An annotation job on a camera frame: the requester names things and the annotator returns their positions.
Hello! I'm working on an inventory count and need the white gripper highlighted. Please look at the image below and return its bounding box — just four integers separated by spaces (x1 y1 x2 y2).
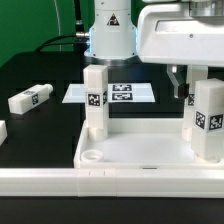
137 0 224 99

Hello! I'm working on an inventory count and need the white desk top panel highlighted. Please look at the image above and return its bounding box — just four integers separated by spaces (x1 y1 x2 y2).
74 118 224 170

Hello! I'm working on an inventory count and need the fiducial marker sheet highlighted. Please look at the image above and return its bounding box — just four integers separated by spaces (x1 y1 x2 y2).
63 83 155 103

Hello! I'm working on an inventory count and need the long white front barrier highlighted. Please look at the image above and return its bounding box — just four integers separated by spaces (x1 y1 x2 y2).
0 168 224 198

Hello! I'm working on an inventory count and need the white block left edge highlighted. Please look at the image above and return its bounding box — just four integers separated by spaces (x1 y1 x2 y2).
0 120 7 146

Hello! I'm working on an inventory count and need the black cable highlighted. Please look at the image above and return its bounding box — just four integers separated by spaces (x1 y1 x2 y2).
34 31 90 54

